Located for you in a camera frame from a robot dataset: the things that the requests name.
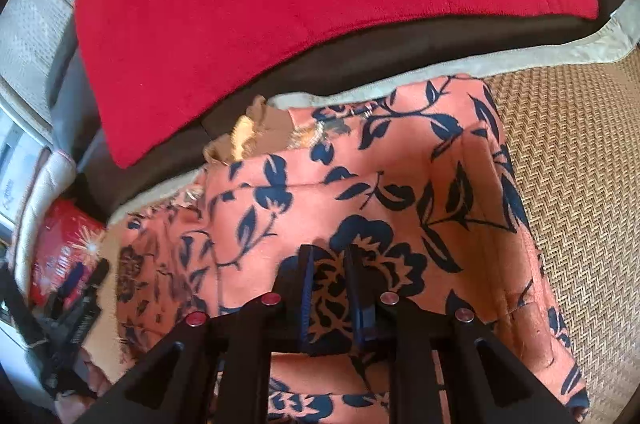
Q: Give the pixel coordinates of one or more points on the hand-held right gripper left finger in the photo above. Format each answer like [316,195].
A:
[306,289]

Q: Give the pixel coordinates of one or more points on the white framed window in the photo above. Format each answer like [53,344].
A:
[12,164]

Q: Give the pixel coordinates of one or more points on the beige woven mat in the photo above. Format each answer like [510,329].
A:
[575,179]

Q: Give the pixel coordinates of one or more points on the orange floral garment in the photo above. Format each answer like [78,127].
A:
[400,184]

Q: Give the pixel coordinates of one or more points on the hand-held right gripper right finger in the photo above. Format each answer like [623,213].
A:
[356,289]

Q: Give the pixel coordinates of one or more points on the small cream cushion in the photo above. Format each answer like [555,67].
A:
[47,184]

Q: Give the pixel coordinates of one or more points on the white dotted sofa cushion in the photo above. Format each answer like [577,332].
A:
[35,29]

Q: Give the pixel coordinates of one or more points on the red printed box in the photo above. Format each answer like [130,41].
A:
[60,244]

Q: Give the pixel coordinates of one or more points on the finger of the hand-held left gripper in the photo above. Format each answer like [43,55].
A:
[82,304]

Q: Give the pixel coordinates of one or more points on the red cloth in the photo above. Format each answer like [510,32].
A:
[300,4]

